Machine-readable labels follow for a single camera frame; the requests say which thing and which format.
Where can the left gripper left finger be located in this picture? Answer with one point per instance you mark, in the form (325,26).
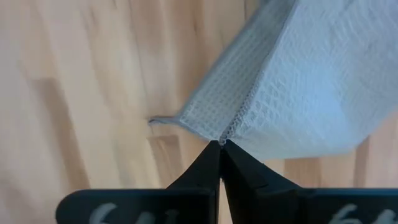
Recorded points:
(192,196)

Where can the white waffle towel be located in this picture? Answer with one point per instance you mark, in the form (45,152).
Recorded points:
(311,77)

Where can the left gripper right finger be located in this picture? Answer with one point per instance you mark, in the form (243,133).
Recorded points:
(258,196)

